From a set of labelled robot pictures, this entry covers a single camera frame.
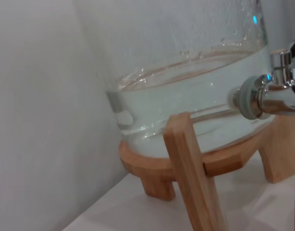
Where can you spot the chrome faucet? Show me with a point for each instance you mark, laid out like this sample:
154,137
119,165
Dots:
275,98

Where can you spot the wooden dispenser stand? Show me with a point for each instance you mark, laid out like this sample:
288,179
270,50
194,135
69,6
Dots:
186,156

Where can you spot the glass water dispenser jar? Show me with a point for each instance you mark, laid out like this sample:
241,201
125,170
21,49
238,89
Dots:
174,101

